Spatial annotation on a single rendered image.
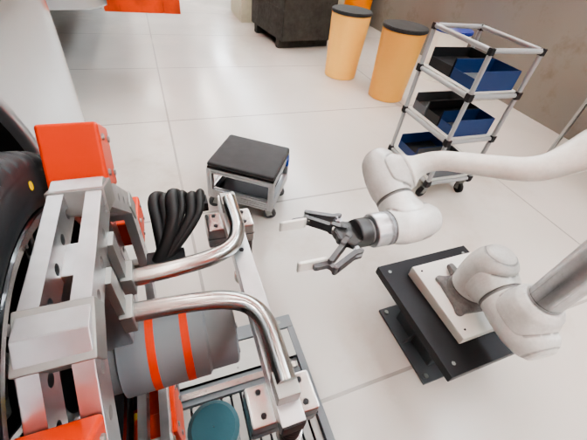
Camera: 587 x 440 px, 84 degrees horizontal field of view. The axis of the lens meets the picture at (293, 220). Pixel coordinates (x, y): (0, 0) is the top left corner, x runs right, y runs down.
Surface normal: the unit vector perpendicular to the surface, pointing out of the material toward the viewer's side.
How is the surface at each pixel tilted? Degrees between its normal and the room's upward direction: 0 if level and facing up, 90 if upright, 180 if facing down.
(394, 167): 30
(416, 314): 0
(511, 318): 86
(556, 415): 0
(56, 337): 45
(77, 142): 55
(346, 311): 0
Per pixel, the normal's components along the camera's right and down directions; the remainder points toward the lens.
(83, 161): 0.33, 0.14
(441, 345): 0.11, -0.72
